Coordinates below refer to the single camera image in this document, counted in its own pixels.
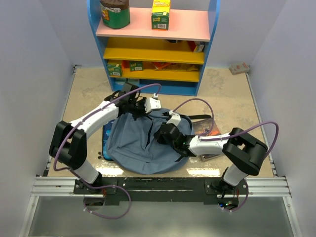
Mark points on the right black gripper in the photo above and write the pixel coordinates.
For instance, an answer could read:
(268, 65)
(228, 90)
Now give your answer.
(159, 138)

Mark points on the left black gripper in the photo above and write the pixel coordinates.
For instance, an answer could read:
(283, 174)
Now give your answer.
(142, 113)

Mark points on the blue student backpack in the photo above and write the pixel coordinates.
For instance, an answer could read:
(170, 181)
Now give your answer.
(132, 145)

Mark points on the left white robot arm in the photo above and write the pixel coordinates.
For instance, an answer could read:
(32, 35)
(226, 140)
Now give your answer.
(69, 142)

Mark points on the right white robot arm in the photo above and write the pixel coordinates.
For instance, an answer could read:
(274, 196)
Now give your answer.
(246, 152)

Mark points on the teal boxes bottom shelf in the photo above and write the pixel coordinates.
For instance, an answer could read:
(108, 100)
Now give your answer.
(122, 81)

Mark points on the dark two cities book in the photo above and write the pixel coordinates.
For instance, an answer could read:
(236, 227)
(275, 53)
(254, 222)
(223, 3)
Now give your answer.
(206, 125)

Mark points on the blue dinosaur pencil case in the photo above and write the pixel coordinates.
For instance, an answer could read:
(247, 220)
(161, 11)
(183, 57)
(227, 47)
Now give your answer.
(106, 130)

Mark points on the green box middle shelf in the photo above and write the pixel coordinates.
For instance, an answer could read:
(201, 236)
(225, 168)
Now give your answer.
(136, 66)

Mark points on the green box shelf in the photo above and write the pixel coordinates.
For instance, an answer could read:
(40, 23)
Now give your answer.
(114, 69)
(136, 66)

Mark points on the green box left shelf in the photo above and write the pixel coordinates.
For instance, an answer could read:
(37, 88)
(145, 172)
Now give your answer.
(114, 69)

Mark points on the orange snack packets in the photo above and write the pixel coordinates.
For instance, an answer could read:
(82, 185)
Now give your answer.
(176, 67)

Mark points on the blue pink yellow shelf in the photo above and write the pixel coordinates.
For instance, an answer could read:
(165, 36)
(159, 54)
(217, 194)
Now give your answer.
(139, 42)

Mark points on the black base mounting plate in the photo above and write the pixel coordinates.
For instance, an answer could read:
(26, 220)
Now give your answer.
(209, 191)

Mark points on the red packet middle shelf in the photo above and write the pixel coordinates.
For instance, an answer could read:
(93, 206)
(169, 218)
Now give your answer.
(196, 46)

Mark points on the green brown canister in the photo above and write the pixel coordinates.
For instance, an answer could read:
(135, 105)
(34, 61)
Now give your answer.
(115, 13)

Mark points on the small red white box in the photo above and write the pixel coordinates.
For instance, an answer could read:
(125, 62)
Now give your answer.
(239, 68)

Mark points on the yellow green carton top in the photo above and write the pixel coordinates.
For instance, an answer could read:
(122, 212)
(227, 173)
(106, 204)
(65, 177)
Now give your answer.
(160, 14)

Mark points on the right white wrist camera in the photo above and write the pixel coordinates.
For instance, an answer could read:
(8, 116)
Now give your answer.
(174, 118)

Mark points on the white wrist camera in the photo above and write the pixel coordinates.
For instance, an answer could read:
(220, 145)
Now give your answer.
(152, 103)
(174, 118)

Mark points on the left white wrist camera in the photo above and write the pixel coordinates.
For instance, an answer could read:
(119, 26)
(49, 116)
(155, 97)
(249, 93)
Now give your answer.
(152, 103)

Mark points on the aluminium frame rail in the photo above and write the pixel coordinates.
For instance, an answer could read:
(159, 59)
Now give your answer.
(55, 211)

